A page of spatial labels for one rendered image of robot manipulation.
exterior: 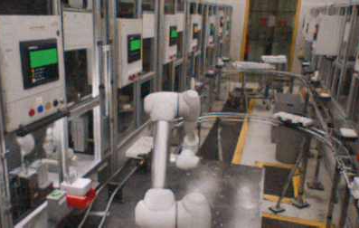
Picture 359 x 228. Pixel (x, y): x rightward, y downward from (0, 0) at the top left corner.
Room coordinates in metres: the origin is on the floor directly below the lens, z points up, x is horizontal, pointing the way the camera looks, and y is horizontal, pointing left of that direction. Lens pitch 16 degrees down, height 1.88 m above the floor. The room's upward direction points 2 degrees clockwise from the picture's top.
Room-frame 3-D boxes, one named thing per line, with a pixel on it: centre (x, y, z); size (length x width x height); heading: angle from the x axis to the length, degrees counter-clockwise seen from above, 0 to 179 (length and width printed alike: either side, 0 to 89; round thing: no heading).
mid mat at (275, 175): (3.80, -1.23, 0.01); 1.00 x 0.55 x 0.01; 165
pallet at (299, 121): (3.48, -1.20, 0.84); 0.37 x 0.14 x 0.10; 43
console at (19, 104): (1.61, 0.73, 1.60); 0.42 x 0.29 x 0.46; 165
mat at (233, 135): (6.38, -1.12, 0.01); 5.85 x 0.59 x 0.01; 165
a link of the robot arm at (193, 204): (1.65, -0.12, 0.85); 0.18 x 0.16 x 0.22; 91
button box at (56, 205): (1.50, 0.55, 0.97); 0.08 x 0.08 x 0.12; 75
